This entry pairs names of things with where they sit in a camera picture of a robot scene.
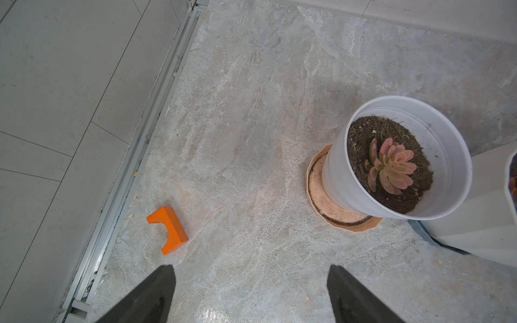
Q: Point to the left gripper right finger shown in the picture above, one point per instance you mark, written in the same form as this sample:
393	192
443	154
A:
352	302

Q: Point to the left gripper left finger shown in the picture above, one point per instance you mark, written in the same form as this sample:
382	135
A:
150	301

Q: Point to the pink succulent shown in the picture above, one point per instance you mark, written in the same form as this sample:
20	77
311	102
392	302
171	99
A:
391	165

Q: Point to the orange-red succulent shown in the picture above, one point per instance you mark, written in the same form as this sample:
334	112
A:
513	178

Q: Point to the orange plastic block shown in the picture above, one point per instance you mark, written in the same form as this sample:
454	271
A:
176	234

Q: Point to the grey-blue pot saucer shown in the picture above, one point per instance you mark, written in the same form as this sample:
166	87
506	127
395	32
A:
419	228

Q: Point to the peach pot saucer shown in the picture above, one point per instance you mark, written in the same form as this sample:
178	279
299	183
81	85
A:
322	204

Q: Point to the white round plant pot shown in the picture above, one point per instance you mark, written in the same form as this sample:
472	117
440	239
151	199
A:
442	144

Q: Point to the cream faceted plant pot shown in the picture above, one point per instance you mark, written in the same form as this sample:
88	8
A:
485	224

